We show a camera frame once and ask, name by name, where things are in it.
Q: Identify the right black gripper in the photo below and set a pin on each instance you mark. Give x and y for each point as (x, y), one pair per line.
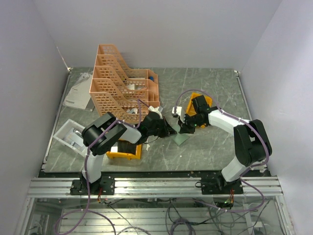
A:
(184, 128)

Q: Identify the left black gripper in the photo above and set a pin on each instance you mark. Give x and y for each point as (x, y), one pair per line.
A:
(168, 130)

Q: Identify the yellow bin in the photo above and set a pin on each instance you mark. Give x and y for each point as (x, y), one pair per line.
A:
(199, 104)
(126, 150)

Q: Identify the pink file organizer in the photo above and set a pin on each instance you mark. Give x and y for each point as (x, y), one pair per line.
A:
(115, 87)

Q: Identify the white bin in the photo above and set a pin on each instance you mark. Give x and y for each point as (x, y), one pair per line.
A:
(70, 135)

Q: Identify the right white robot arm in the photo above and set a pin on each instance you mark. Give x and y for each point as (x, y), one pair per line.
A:
(250, 138)

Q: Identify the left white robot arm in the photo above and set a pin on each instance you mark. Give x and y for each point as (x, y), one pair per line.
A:
(103, 133)

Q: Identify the white paper sheet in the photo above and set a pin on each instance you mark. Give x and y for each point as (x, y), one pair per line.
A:
(78, 96)

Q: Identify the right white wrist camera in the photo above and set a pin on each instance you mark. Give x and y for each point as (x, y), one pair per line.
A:
(177, 112)

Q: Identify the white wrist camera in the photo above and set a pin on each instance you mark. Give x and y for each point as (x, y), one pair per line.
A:
(177, 112)
(157, 110)

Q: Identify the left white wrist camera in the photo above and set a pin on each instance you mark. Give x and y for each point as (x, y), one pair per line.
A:
(157, 110)

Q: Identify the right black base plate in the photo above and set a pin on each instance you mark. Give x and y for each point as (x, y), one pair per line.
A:
(216, 186)

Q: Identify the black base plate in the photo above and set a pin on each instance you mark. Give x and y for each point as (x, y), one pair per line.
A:
(216, 186)
(103, 186)

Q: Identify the aluminium rail frame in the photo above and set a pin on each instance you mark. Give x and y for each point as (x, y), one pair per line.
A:
(59, 188)

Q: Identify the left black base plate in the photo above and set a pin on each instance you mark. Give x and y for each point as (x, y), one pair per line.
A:
(103, 186)

